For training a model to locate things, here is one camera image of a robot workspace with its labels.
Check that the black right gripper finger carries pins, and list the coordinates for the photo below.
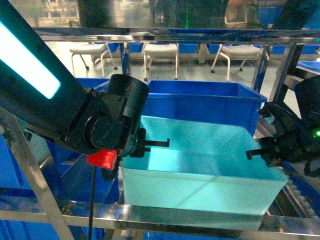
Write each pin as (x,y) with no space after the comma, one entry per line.
(265,153)

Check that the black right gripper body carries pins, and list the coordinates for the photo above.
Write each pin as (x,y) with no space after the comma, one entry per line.
(296,140)

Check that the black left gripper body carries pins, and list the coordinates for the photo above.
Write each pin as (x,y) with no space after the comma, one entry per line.
(135,147)

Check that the teal plastic bin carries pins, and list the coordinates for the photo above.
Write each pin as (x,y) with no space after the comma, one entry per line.
(204,168)

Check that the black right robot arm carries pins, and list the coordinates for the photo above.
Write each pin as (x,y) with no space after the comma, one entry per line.
(307,95)

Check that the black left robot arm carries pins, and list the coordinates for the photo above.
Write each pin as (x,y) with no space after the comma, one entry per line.
(39,89)

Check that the blue bin behind teal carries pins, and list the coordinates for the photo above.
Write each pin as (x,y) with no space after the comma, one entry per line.
(228,103)

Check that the roller conveyor track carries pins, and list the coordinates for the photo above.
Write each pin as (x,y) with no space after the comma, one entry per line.
(299,202)

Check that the grey chair middle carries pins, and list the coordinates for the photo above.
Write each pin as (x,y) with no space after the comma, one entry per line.
(161,51)

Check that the grey chair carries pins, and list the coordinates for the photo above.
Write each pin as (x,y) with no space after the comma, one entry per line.
(243,50)
(161,51)
(92,49)

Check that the grey chair right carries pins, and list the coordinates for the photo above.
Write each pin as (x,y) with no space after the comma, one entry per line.
(243,50)

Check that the grey chair left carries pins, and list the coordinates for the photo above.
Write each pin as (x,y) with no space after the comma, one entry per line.
(92,49)

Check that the red cable clip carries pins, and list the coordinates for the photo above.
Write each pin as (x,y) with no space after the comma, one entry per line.
(104,158)

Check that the steel shelf front rail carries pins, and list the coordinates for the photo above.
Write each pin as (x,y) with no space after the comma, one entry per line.
(165,220)

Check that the steel shelf rail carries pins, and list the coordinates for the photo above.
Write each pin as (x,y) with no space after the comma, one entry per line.
(165,220)
(179,35)

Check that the steel top shelf rail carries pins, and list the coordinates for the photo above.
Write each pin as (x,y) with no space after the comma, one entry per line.
(179,35)

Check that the steel shelf upright post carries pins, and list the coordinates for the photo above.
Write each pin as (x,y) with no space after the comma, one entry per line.
(31,169)

